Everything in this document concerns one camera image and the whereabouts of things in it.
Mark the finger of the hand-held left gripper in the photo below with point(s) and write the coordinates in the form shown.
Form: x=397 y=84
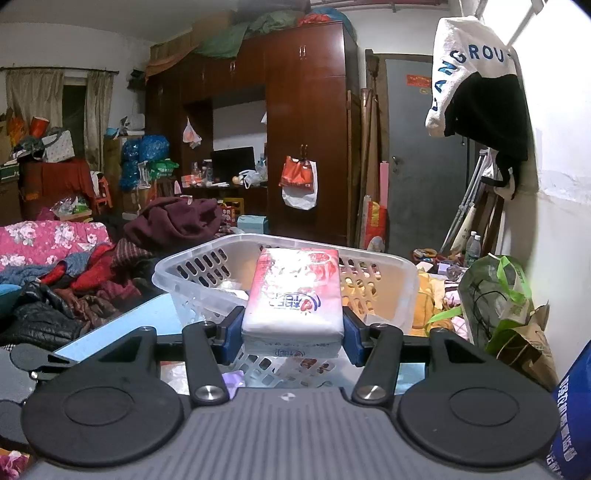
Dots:
x=27 y=357

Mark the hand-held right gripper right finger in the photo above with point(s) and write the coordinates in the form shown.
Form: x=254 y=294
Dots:
x=353 y=337

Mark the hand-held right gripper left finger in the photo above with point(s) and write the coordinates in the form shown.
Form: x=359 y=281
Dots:
x=233 y=334

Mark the pile of tissue packs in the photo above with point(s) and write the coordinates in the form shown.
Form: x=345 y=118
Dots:
x=184 y=374

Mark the clear plastic basket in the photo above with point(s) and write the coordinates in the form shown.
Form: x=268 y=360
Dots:
x=203 y=272

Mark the red white tissue packet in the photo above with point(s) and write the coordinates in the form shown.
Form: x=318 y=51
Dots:
x=295 y=295

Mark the black puffer jacket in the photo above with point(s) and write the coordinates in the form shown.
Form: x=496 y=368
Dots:
x=46 y=318

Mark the yellow bag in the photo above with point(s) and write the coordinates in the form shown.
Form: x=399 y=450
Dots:
x=431 y=300

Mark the red cloth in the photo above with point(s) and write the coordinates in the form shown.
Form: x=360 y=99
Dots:
x=87 y=267

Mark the teal cardboard box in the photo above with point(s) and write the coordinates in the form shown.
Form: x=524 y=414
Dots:
x=254 y=225

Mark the red yellow printed sack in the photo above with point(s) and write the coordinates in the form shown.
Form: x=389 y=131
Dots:
x=375 y=226

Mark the pink floral quilt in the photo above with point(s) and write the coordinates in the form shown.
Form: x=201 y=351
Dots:
x=46 y=235

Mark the maroon cloth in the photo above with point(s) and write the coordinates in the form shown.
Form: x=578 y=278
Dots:
x=175 y=221

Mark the green white shopping bag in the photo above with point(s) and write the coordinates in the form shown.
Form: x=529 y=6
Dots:
x=489 y=295

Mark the clear plastic bottle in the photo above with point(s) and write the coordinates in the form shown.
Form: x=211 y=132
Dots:
x=474 y=249

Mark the pink roll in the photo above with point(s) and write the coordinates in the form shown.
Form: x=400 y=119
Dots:
x=384 y=182

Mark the grey door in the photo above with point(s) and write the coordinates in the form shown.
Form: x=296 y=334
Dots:
x=411 y=184

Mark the metal crutches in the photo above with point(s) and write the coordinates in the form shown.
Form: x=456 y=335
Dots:
x=461 y=207

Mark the black television monitor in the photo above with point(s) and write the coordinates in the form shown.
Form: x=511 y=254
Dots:
x=233 y=164

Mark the red white plastic bag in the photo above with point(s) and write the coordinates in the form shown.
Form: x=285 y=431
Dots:
x=295 y=175

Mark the brown paper bag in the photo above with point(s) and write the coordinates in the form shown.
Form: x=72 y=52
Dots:
x=531 y=341

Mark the green snack bag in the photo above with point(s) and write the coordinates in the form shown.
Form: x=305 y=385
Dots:
x=164 y=168

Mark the red plastic stool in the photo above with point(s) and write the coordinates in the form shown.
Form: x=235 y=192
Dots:
x=104 y=191

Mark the small white plastic bag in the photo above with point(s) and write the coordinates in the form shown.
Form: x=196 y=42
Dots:
x=190 y=134

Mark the blue plastic sacks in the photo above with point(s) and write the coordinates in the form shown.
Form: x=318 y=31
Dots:
x=147 y=147

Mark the grey wrapped box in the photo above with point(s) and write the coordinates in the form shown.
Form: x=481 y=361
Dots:
x=57 y=146

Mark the blue tote bag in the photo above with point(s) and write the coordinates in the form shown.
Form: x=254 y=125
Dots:
x=572 y=415

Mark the brown wooden wardrobe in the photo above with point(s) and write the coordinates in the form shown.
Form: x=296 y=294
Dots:
x=304 y=92

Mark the beige curtain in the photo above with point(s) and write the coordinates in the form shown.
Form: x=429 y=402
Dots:
x=32 y=92
x=99 y=115

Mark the white black hanging jacket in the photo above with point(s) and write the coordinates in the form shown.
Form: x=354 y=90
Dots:
x=489 y=110

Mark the green cloth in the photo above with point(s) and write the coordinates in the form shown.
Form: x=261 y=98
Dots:
x=226 y=41

